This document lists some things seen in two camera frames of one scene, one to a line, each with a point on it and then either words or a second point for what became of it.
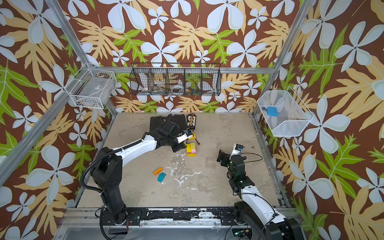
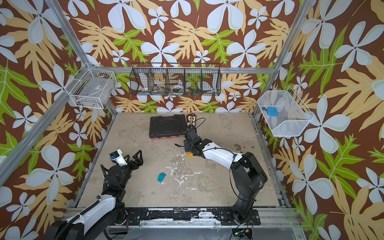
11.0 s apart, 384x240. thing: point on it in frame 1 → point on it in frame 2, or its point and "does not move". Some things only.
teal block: x=161 y=177 does not move
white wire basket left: x=92 y=88 does not move
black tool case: x=179 y=119 does not move
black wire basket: x=176 y=79 does not move
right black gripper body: x=226 y=159 → x=191 y=136
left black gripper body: x=173 y=142 → x=127 y=171
